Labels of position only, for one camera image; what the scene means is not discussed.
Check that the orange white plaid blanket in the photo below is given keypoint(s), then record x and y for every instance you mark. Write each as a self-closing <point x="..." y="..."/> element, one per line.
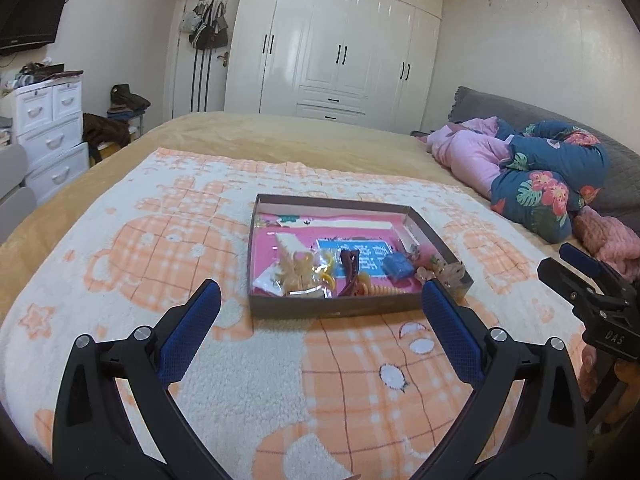
<point x="125" y="270"/>

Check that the person's right hand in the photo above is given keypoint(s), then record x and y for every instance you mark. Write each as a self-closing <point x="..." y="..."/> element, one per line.
<point x="589" y="372"/>

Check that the black television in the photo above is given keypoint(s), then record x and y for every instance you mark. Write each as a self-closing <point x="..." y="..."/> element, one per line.
<point x="30" y="15"/>

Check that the pile of dark clothes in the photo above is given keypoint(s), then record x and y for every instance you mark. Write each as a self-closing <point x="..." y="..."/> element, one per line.
<point x="129" y="100"/>

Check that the blue hair clip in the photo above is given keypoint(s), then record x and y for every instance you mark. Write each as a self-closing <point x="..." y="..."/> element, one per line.
<point x="396" y="265"/>

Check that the white door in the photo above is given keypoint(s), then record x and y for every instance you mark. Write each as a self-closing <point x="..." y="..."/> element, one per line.
<point x="182" y="85"/>

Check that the blue floral quilt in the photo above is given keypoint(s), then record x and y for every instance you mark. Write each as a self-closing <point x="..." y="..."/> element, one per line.
<point x="545" y="185"/>

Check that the pink clothing pile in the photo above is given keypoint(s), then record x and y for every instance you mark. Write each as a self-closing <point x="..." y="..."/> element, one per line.
<point x="465" y="155"/>

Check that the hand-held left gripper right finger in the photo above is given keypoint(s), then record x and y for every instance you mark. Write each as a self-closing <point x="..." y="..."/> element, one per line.
<point x="450" y="332"/>

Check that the white wardrobe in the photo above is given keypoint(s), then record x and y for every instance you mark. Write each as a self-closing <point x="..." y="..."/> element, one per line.
<point x="350" y="50"/>

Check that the clutter on drawer cabinet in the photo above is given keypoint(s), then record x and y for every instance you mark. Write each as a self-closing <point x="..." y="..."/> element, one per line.
<point x="40" y="75"/>

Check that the pink paper box liner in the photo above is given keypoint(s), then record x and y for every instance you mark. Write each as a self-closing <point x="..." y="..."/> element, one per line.
<point x="325" y="230"/>

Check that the shallow cardboard box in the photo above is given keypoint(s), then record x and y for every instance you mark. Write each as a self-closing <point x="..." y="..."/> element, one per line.
<point x="350" y="307"/>

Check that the brown hanging bag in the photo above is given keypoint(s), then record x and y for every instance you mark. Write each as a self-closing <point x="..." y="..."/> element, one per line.
<point x="221" y="27"/>

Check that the white hair comb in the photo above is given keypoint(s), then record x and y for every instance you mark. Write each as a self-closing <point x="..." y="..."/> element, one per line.
<point x="292" y="246"/>

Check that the grey chair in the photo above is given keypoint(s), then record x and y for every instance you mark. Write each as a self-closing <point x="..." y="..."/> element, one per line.
<point x="15" y="195"/>

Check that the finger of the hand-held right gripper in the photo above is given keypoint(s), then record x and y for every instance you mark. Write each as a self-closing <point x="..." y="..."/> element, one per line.
<point x="585" y="260"/>
<point x="562" y="280"/>

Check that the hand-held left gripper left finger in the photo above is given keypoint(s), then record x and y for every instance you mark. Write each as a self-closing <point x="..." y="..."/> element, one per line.
<point x="190" y="332"/>

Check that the white hanging bag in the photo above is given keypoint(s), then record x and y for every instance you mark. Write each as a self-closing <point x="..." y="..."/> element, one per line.
<point x="188" y="20"/>

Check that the grey quilted headboard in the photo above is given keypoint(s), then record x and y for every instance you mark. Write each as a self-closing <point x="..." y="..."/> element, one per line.
<point x="620" y="180"/>

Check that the sheer dotted hair bow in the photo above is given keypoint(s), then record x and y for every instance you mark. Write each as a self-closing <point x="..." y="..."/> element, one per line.
<point x="442" y="270"/>

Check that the white drawer cabinet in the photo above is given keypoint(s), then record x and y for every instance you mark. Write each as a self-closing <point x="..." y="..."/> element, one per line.
<point x="50" y="135"/>

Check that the maroon hair clip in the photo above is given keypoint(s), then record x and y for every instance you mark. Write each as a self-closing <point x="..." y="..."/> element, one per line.
<point x="351" y="272"/>

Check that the brown jacket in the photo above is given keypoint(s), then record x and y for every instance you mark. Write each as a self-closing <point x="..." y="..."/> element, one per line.
<point x="105" y="132"/>

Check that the pink knitted cloth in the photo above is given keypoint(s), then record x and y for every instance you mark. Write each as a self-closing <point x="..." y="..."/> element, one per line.
<point x="610" y="240"/>

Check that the yellow hair clip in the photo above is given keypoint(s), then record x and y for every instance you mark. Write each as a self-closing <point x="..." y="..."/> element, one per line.
<point x="324" y="270"/>

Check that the beige claw hair clip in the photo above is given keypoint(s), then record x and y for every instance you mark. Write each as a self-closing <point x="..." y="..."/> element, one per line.
<point x="295" y="272"/>

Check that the beige bed cover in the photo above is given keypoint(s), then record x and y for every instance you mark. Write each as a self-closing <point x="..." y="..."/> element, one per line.
<point x="300" y="135"/>

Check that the black hanging bag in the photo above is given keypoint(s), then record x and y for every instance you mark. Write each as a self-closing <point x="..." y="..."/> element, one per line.
<point x="202" y="32"/>

